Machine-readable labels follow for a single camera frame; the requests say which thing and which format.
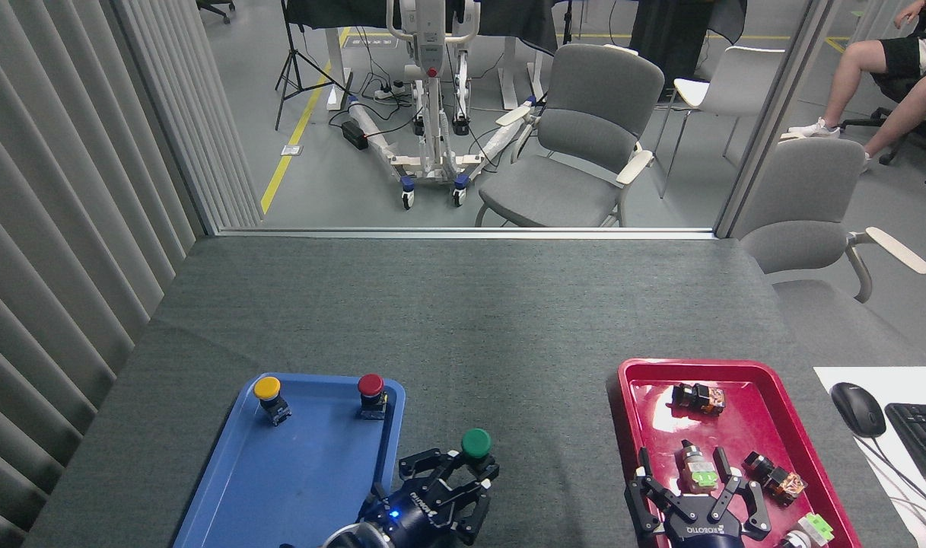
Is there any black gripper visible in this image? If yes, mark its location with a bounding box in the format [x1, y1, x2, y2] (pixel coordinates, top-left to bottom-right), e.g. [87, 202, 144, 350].
[626, 447, 773, 548]
[358, 448, 501, 548]

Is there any green push button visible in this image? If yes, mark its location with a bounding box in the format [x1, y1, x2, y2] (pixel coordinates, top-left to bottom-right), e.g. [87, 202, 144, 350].
[460, 428, 493, 467]

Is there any red push button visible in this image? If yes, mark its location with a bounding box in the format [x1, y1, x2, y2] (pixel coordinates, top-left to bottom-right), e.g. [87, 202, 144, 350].
[357, 374, 389, 421]

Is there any yellow push button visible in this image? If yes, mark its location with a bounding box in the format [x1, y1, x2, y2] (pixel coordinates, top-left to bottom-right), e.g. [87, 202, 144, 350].
[253, 376, 292, 425]

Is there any red plastic tray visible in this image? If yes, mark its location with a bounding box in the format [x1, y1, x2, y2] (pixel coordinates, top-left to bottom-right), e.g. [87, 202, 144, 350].
[617, 358, 863, 548]

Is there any blue plastic tray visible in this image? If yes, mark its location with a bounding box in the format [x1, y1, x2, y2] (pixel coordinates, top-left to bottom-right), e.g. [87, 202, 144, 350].
[172, 373, 406, 548]

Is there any black computer mouse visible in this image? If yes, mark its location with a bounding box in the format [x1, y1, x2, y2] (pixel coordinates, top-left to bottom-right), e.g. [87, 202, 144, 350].
[829, 382, 887, 438]

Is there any white desk pad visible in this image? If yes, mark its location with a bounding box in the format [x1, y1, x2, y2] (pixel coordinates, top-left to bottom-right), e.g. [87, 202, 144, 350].
[813, 367, 926, 548]

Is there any black keyboard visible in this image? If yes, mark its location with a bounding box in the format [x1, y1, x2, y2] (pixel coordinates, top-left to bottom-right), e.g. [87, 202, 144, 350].
[884, 403, 926, 480]

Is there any grey armchair with long armrest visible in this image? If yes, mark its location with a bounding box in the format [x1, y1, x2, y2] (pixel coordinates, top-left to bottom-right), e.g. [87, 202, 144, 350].
[739, 135, 926, 304]

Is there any grey armchair with full seat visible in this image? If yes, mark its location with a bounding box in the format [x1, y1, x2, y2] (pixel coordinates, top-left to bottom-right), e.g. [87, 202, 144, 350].
[475, 43, 666, 228]

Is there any white stand on wheels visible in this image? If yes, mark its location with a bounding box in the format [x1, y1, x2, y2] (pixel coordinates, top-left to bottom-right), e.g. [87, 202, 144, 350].
[347, 0, 539, 210]

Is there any white plastic chair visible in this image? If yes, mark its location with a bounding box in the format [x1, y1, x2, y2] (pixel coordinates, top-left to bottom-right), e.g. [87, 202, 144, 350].
[653, 46, 786, 200]

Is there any black swivel chair base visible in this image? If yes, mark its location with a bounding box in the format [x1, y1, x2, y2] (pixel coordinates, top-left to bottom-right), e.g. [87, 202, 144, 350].
[841, 107, 926, 187]

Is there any black tripod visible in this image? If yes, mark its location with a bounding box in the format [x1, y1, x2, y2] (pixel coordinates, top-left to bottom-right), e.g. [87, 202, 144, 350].
[275, 0, 353, 132]

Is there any person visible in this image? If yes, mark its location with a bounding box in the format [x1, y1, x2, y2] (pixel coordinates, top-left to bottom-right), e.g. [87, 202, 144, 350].
[788, 0, 926, 174]

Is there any silver knob switch green block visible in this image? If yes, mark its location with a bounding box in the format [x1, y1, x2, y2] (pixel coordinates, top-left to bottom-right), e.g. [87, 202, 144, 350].
[676, 439, 719, 494]

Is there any black switch with orange block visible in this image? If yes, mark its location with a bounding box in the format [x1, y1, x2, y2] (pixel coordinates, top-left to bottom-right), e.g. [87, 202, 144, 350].
[741, 451, 808, 507]
[671, 383, 727, 416]

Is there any white switch with green block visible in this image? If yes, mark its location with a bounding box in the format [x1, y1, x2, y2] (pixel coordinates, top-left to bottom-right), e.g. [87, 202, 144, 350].
[775, 513, 835, 548]

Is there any mouse cable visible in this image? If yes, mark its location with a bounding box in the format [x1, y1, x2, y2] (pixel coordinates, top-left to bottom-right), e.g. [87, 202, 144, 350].
[858, 435, 926, 534]

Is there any silver post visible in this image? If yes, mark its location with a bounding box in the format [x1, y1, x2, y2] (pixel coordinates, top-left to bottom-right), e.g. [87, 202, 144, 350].
[715, 0, 836, 239]

